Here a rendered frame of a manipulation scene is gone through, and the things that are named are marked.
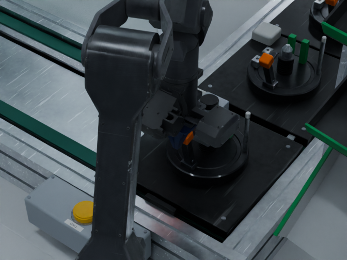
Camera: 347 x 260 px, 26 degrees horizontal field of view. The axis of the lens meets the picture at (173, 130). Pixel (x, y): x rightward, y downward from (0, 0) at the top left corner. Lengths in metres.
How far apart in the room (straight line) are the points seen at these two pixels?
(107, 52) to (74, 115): 0.71
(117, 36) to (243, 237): 0.52
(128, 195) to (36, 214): 0.46
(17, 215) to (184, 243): 0.34
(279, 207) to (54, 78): 0.56
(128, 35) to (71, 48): 0.81
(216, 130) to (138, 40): 0.34
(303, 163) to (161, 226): 0.28
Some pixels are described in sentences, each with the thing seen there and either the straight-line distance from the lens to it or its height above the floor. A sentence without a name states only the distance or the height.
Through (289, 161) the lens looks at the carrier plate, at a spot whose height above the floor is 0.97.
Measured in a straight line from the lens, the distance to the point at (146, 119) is 1.04.
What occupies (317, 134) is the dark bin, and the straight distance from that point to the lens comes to 0.99.
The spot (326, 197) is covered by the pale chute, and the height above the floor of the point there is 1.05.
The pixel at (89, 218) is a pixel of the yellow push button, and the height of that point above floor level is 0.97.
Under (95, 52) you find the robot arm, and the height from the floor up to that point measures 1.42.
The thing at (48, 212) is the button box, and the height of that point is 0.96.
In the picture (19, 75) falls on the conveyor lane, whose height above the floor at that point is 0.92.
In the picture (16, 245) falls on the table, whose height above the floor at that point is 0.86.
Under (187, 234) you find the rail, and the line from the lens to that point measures 1.18.
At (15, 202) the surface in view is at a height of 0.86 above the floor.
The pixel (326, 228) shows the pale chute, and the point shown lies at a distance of 1.12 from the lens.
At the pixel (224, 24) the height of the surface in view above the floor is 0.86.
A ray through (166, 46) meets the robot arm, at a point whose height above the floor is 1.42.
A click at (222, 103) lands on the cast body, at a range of 1.20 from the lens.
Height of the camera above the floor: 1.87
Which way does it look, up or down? 43 degrees down
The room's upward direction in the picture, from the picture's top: straight up
